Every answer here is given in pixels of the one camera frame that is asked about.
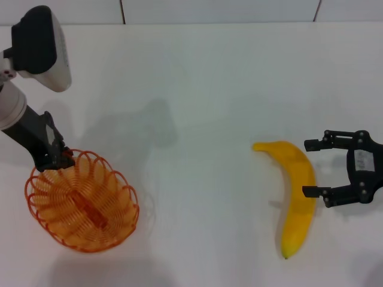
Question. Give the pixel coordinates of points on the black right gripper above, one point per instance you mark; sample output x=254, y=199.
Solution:
x=363, y=167

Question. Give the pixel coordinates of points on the orange woven plastic basket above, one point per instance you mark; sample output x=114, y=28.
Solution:
x=89, y=203

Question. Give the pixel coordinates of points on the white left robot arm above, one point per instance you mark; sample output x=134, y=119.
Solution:
x=36, y=45

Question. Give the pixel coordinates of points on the yellow banana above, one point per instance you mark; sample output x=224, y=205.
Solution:
x=299, y=185

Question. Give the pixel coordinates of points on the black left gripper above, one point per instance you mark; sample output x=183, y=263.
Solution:
x=39, y=137

